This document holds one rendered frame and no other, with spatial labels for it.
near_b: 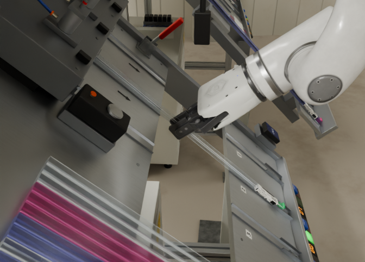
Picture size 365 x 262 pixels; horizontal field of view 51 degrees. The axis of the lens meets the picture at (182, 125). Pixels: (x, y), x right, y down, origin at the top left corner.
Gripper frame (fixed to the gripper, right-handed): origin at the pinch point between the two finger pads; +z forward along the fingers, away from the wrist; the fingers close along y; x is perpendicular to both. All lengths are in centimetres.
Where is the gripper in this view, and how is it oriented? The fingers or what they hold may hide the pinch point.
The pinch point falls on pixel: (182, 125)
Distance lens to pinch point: 69.8
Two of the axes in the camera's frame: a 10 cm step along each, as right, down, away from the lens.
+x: 6.0, 6.9, 4.2
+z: -8.0, 4.8, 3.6
